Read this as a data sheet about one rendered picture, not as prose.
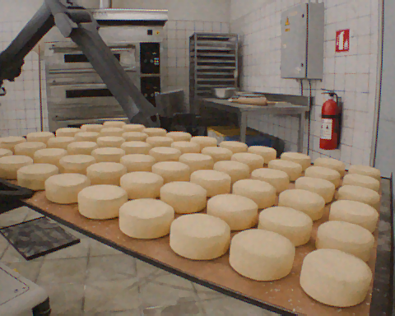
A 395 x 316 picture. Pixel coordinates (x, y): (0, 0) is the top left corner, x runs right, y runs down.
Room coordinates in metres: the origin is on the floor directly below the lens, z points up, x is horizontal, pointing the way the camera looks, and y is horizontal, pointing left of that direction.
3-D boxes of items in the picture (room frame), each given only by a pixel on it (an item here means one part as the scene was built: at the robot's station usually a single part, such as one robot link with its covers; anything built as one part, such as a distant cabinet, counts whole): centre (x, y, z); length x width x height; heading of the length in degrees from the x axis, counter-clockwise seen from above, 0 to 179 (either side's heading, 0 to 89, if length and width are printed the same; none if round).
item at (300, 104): (4.03, -0.45, 0.49); 1.90 x 0.72 x 0.98; 14
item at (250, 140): (3.74, -0.52, 0.36); 0.47 x 0.38 x 0.26; 106
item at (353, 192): (0.37, -0.19, 0.97); 0.05 x 0.05 x 0.02
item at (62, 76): (4.62, 1.34, 1.01); 1.56 x 1.20 x 2.01; 104
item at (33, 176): (0.37, 0.20, 0.99); 0.05 x 0.05 x 0.02
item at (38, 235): (2.16, 1.23, 0.02); 0.60 x 0.40 x 0.03; 49
